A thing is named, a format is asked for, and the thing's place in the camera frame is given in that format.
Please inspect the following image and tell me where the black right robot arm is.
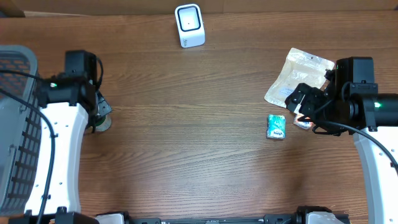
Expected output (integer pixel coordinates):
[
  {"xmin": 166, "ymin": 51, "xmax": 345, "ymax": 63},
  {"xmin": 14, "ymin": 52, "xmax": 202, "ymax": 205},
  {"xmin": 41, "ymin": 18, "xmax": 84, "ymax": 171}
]
[{"xmin": 285, "ymin": 57, "xmax": 397, "ymax": 223}]

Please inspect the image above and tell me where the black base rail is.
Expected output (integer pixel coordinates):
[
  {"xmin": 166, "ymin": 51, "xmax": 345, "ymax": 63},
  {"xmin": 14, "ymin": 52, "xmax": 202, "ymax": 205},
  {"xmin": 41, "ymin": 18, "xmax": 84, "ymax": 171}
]
[{"xmin": 95, "ymin": 206, "xmax": 351, "ymax": 224}]

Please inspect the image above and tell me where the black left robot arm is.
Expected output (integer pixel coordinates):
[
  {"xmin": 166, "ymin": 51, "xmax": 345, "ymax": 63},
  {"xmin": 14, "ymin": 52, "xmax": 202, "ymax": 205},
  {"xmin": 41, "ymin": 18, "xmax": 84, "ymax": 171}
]
[{"xmin": 9, "ymin": 50, "xmax": 103, "ymax": 224}]

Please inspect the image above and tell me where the orange Kleenex tissue pack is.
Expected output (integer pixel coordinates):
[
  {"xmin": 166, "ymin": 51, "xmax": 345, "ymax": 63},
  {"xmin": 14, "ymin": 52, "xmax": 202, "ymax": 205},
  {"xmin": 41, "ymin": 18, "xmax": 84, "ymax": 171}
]
[{"xmin": 293, "ymin": 114, "xmax": 313, "ymax": 130}]

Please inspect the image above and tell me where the brown snack packet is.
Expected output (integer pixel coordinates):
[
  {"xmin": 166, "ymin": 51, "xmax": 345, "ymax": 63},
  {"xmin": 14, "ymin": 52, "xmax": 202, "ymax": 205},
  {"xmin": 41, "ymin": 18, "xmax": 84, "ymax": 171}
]
[{"xmin": 264, "ymin": 48, "xmax": 335, "ymax": 108}]

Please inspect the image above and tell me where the grey plastic mesh basket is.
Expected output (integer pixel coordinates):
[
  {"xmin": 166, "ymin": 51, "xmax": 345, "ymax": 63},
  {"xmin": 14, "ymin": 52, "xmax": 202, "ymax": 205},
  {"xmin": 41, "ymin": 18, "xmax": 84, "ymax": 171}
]
[{"xmin": 1, "ymin": 45, "xmax": 41, "ymax": 217}]

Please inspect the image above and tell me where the green lidded jar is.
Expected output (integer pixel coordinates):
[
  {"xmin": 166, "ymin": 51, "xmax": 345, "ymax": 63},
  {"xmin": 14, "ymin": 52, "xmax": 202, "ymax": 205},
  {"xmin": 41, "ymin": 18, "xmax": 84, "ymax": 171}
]
[{"xmin": 95, "ymin": 114, "xmax": 112, "ymax": 132}]

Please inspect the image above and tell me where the small teal tissue pack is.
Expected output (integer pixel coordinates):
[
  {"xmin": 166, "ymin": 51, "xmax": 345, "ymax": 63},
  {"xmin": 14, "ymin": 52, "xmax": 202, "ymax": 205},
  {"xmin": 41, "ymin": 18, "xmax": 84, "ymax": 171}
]
[{"xmin": 266, "ymin": 114, "xmax": 286, "ymax": 139}]

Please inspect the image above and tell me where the white barcode scanner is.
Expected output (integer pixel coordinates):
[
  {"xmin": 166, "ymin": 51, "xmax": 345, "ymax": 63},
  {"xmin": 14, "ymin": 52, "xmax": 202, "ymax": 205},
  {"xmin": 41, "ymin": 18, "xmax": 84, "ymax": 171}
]
[{"xmin": 175, "ymin": 3, "xmax": 206, "ymax": 49}]

